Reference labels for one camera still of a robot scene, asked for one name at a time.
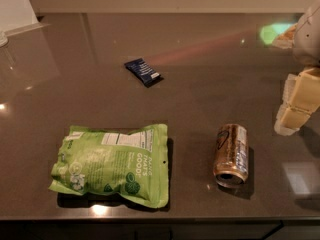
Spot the brown soda can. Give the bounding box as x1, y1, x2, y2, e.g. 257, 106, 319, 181
213, 124, 249, 188

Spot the green rice chip bag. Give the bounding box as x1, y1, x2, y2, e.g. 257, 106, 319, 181
49, 124, 169, 209

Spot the blue rxbar blueberry wrapper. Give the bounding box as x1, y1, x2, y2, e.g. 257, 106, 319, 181
124, 58, 162, 87

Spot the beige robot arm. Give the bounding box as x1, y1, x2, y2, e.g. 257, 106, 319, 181
272, 0, 320, 136

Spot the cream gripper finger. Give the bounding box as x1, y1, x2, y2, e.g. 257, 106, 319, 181
274, 74, 298, 136
289, 67, 320, 129

